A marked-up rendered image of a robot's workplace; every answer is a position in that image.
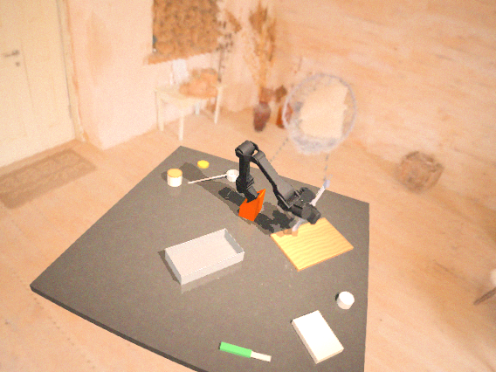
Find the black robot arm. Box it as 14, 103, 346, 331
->
235, 140, 316, 220

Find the white flat rectangular block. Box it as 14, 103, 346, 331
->
292, 310, 344, 364

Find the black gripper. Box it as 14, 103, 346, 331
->
291, 195, 321, 224

